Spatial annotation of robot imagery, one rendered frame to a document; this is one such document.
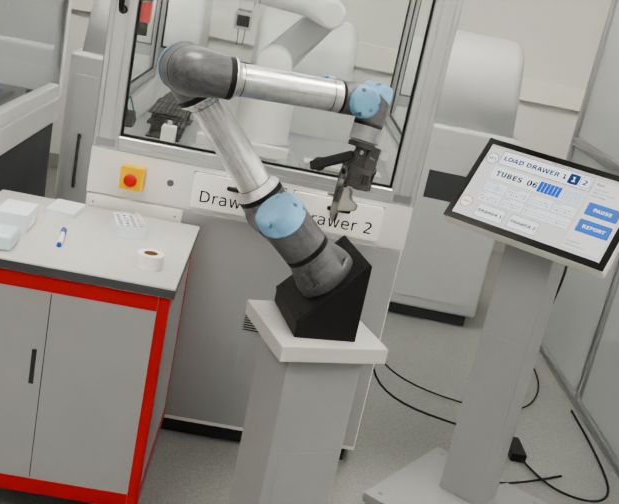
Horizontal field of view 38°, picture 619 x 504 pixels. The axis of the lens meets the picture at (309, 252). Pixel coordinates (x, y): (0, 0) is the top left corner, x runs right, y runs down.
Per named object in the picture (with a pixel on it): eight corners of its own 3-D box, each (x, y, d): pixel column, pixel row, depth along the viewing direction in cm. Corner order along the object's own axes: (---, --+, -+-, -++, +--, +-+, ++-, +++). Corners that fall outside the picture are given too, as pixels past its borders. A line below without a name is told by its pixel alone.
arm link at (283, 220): (293, 269, 214) (260, 227, 208) (276, 254, 226) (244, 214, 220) (332, 237, 215) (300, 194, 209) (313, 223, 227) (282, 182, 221)
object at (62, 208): (72, 219, 267) (73, 214, 267) (43, 213, 267) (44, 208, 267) (85, 209, 279) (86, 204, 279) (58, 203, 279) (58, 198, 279)
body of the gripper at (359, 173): (365, 193, 228) (380, 147, 227) (333, 184, 229) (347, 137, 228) (369, 194, 236) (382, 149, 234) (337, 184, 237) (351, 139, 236)
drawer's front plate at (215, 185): (279, 223, 286) (286, 190, 283) (188, 206, 284) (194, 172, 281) (280, 221, 288) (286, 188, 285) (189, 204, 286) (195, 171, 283)
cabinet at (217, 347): (354, 467, 314) (406, 251, 291) (57, 416, 308) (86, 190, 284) (342, 354, 405) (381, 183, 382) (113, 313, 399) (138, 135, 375)
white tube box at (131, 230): (145, 240, 263) (147, 227, 262) (115, 237, 260) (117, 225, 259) (139, 226, 274) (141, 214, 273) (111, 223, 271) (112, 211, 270)
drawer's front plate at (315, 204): (377, 241, 288) (385, 209, 285) (287, 224, 286) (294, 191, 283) (376, 240, 290) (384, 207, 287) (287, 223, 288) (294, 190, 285)
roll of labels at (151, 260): (140, 260, 246) (142, 246, 245) (165, 266, 245) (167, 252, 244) (132, 268, 239) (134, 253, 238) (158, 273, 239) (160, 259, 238)
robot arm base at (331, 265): (362, 263, 218) (340, 233, 214) (315, 304, 216) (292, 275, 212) (336, 249, 232) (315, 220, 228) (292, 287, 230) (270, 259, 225)
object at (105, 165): (403, 250, 291) (413, 207, 287) (86, 190, 284) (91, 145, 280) (379, 182, 382) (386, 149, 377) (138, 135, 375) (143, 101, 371)
